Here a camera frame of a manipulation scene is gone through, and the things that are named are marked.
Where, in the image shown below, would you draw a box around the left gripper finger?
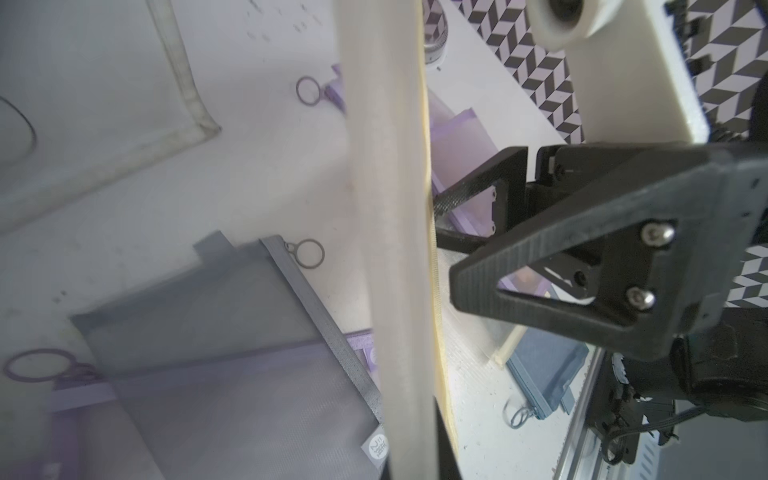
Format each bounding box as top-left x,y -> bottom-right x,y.
435,404 -> 462,480

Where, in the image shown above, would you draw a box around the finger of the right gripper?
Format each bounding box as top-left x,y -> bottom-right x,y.
433,147 -> 528,233

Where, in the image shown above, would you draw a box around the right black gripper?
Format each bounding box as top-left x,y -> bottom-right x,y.
437,142 -> 767,420

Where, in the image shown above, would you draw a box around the grey mesh pouch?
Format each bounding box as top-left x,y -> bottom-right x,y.
71,232 -> 386,479

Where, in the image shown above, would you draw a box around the white canvas bag blue handles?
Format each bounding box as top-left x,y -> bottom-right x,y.
1,1 -> 220,233

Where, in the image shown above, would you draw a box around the right purple mesh pouch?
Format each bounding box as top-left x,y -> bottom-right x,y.
295,64 -> 498,237

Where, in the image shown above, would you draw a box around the small grey blue pouch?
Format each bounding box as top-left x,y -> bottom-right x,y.
503,329 -> 589,429

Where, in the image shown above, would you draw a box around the pale purple small pouch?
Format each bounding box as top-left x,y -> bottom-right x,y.
9,338 -> 389,479

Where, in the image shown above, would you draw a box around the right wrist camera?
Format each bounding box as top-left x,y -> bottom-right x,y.
526,1 -> 710,144

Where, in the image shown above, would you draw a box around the chrome wire stand pink discs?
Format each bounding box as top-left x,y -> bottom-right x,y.
422,0 -> 448,65

